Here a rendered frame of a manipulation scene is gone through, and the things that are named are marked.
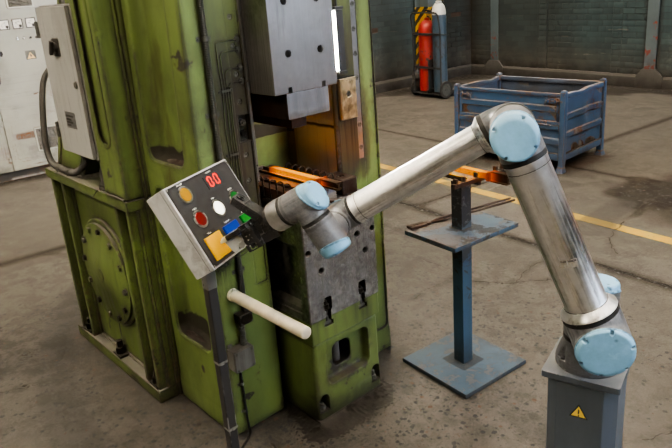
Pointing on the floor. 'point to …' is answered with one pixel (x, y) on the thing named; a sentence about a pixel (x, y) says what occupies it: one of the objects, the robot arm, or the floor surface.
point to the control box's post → (220, 358)
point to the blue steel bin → (543, 110)
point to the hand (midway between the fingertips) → (222, 239)
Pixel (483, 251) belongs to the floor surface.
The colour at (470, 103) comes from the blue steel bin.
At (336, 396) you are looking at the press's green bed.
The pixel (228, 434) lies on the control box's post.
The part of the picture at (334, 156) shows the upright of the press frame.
